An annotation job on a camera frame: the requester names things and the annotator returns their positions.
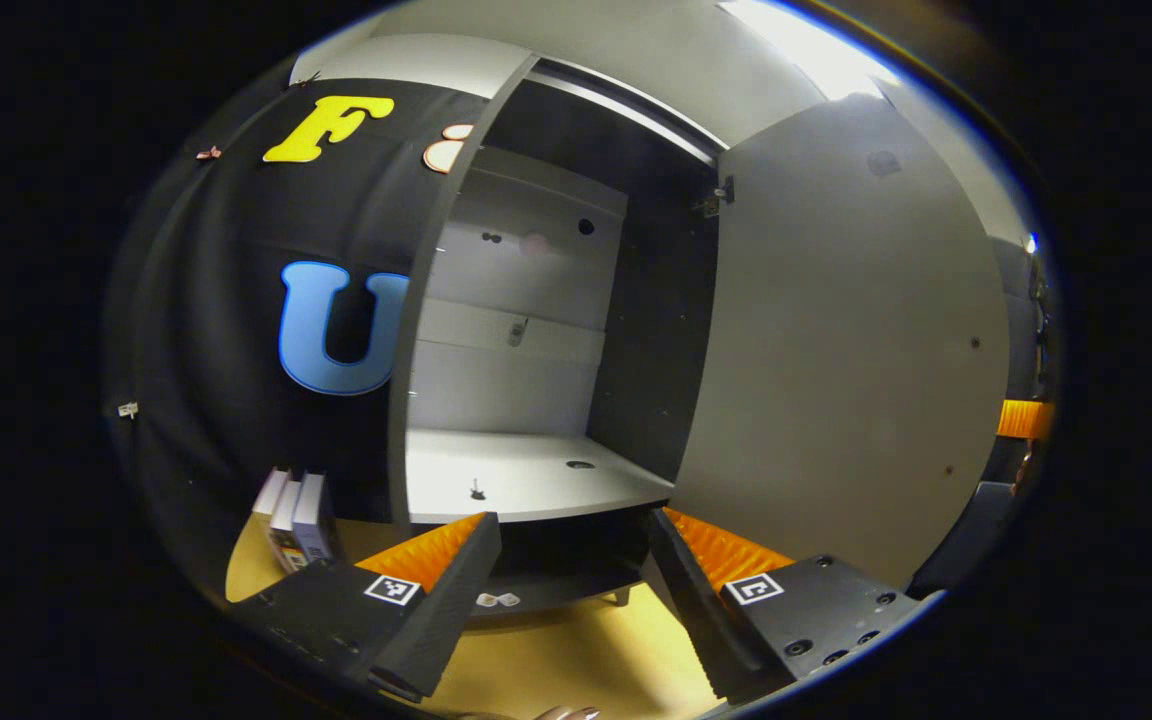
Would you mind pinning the black backdrop cloth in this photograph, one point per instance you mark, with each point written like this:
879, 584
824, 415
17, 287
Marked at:
206, 300

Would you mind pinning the grey cabinet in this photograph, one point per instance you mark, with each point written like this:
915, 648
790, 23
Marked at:
516, 380

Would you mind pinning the metal door hinge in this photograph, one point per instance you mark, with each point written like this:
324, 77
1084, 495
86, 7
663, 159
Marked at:
719, 197

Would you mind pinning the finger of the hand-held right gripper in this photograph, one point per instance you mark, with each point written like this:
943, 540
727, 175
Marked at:
1026, 420

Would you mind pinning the ceiling light panel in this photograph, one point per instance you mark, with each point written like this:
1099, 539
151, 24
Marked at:
806, 45

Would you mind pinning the black clip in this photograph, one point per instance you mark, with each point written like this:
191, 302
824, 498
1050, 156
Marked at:
308, 78

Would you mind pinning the white clip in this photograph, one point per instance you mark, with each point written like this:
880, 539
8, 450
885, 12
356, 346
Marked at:
126, 408

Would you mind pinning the grey cabinet door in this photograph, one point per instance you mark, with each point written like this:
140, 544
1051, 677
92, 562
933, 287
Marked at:
836, 350

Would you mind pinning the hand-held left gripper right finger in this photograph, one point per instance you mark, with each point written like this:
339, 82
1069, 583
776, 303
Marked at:
686, 600

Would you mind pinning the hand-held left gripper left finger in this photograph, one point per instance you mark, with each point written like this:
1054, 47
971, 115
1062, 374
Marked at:
446, 610

